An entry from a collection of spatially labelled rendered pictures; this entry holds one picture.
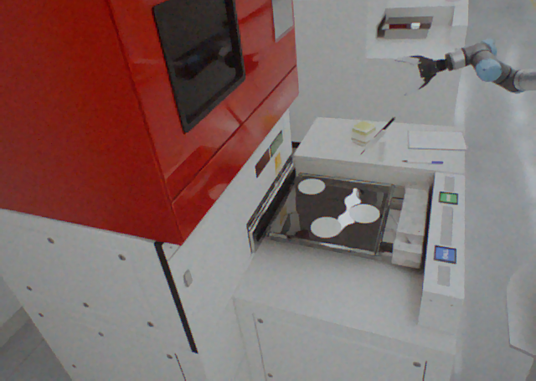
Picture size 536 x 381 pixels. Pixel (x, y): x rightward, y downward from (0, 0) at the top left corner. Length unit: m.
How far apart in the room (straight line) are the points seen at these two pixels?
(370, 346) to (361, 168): 0.65
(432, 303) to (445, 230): 0.25
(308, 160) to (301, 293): 0.57
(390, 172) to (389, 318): 0.57
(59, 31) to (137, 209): 0.36
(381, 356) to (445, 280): 0.29
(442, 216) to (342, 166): 0.43
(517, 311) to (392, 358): 0.36
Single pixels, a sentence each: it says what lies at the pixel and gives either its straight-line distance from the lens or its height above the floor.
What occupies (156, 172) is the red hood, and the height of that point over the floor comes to 1.41.
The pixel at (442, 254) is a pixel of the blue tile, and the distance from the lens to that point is 1.23.
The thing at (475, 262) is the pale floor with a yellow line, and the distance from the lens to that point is 2.64.
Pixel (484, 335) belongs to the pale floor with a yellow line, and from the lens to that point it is 2.32.
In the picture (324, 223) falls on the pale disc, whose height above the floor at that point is 0.90.
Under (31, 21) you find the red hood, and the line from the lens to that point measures 0.80.
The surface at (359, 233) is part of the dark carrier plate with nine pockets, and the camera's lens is 1.35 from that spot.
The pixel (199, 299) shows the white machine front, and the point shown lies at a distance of 1.12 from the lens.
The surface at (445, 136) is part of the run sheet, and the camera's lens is 1.76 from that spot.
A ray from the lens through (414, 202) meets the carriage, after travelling 1.53.
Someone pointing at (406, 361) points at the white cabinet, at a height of 0.74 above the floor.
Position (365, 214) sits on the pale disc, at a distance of 1.42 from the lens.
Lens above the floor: 1.80
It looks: 34 degrees down
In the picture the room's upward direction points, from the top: 7 degrees counter-clockwise
